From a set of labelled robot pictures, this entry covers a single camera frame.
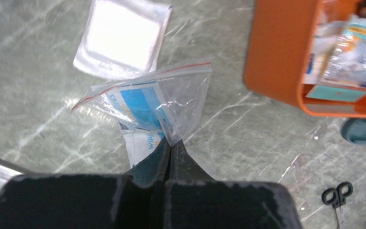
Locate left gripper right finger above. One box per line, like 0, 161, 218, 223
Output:
164, 142, 302, 229

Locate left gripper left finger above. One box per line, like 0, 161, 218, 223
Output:
0, 139, 171, 229

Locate clear bag blue packets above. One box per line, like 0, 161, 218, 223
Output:
73, 61, 212, 167

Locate black handled scissors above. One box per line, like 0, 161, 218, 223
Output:
321, 181, 354, 229

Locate white gauze pack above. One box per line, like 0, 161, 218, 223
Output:
73, 0, 173, 80

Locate orange medicine box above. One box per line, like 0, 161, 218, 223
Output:
244, 0, 366, 145

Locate small teal bandage pack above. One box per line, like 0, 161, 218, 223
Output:
306, 15, 366, 102

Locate blue cotton swab pack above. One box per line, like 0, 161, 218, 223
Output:
303, 21, 346, 84

